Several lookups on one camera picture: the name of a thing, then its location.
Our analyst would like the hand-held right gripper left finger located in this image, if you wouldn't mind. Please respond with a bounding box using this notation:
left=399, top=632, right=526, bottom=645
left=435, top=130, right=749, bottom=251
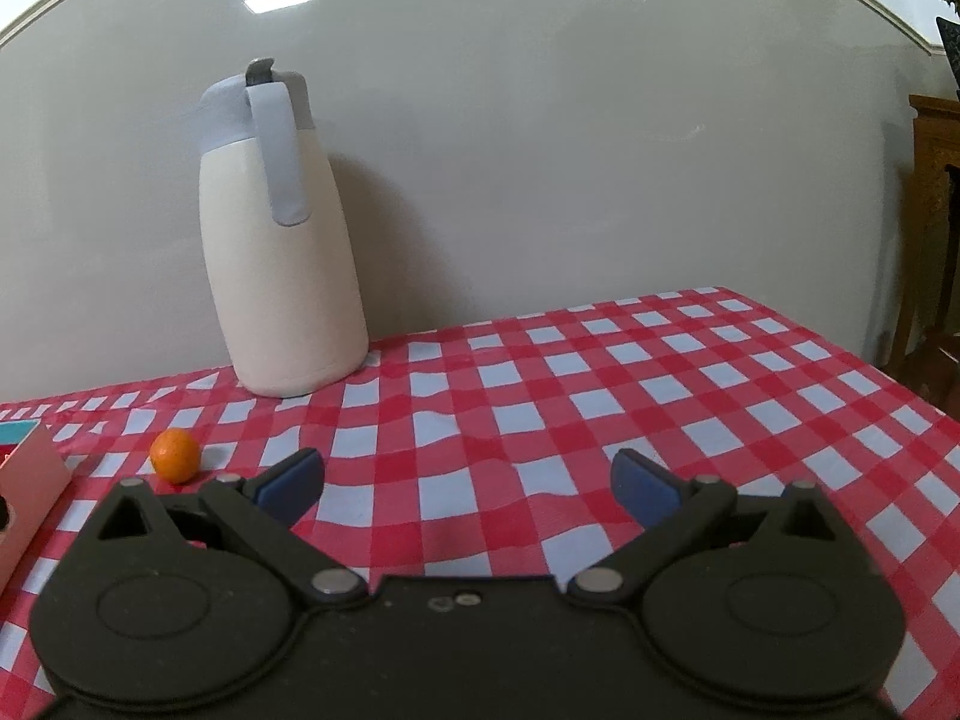
left=79, top=448, right=372, bottom=608

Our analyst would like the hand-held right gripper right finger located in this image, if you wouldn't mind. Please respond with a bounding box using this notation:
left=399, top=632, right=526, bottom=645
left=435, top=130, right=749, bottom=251
left=566, top=448, right=865, bottom=608

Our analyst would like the colourful cardboard box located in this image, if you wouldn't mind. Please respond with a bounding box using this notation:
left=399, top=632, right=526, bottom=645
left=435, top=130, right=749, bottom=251
left=0, top=422, right=74, bottom=593

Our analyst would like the small orange mandarin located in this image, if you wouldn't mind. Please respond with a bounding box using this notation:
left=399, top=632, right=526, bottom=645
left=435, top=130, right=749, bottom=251
left=149, top=427, right=202, bottom=485

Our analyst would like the red checkered tablecloth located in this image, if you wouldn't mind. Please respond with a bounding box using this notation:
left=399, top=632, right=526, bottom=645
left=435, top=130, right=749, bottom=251
left=0, top=286, right=960, bottom=720

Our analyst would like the white and grey thermos jug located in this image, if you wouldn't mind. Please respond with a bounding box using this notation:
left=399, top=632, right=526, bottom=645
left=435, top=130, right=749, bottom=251
left=196, top=58, right=370, bottom=398

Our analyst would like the brown wooden chair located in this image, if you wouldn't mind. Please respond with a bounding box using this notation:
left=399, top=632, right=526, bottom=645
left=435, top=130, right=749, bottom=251
left=889, top=94, right=960, bottom=421

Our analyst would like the dark flat object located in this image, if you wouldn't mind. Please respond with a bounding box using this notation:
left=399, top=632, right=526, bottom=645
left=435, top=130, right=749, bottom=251
left=936, top=15, right=960, bottom=89

